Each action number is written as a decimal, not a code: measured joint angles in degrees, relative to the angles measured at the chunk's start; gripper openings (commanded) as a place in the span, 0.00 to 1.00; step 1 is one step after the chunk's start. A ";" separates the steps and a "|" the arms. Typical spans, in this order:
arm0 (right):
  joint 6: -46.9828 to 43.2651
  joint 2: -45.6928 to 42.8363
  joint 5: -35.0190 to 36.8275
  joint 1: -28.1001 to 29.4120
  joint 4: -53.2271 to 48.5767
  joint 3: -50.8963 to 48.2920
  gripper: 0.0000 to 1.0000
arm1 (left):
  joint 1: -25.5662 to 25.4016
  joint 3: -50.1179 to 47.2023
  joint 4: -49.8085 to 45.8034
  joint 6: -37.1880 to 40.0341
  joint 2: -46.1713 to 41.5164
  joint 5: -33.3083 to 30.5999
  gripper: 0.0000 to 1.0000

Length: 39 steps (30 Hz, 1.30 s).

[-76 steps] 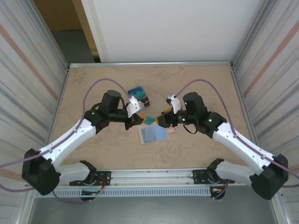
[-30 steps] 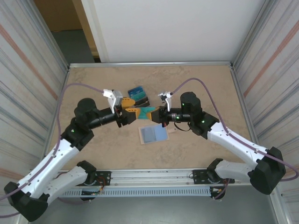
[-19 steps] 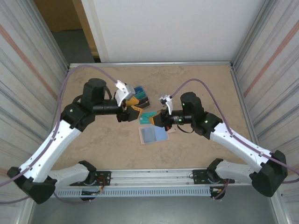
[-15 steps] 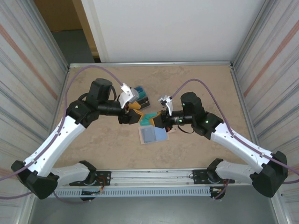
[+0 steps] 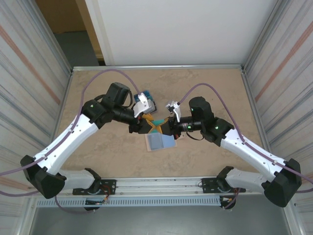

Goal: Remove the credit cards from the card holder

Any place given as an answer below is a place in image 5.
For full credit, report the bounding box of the grey metal shelf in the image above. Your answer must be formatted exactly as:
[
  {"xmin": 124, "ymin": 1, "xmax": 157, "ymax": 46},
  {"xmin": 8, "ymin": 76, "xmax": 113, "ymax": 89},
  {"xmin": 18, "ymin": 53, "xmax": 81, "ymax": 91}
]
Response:
[{"xmin": 28, "ymin": 207, "xmax": 293, "ymax": 235}]

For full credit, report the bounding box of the tan wooden door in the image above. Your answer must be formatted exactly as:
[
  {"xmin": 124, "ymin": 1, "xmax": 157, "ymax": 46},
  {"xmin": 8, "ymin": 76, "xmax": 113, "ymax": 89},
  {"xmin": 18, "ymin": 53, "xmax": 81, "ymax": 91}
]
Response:
[{"xmin": 35, "ymin": 0, "xmax": 103, "ymax": 67}]

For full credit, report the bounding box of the thin black cable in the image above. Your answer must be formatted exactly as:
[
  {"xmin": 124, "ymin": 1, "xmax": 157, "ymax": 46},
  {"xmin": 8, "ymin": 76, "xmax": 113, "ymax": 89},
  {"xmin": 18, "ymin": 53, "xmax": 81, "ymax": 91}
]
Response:
[{"xmin": 185, "ymin": 131, "xmax": 205, "ymax": 142}]

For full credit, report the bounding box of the aluminium table edge rail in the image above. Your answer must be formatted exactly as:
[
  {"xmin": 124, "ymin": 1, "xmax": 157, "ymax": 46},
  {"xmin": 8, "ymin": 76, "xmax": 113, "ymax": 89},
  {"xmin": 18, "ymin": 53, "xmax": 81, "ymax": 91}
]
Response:
[
  {"xmin": 72, "ymin": 64, "xmax": 245, "ymax": 72},
  {"xmin": 45, "ymin": 70, "xmax": 74, "ymax": 178},
  {"xmin": 241, "ymin": 68, "xmax": 277, "ymax": 175}
]

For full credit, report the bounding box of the aluminium mounting rail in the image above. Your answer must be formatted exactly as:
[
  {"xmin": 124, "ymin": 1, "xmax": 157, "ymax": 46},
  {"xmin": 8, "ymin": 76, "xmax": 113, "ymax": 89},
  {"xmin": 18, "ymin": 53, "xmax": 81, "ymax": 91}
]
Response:
[{"xmin": 28, "ymin": 175, "xmax": 293, "ymax": 198}]

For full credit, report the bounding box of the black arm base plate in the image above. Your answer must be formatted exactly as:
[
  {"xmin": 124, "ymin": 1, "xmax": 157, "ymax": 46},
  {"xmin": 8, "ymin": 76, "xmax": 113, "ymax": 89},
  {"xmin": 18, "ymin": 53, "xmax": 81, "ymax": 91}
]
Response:
[
  {"xmin": 201, "ymin": 178, "xmax": 246, "ymax": 194},
  {"xmin": 72, "ymin": 179, "xmax": 117, "ymax": 196}
]

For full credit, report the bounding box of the grey slotted cable duct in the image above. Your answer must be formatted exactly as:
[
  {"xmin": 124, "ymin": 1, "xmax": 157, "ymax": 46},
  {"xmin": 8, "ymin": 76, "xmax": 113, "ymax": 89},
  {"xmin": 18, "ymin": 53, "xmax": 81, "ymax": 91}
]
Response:
[{"xmin": 36, "ymin": 197, "xmax": 222, "ymax": 207}]

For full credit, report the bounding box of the small circuit board with wires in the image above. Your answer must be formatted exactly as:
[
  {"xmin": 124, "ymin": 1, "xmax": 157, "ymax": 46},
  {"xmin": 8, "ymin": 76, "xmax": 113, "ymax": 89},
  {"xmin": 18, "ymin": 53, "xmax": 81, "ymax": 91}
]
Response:
[{"xmin": 85, "ymin": 195, "xmax": 110, "ymax": 206}]

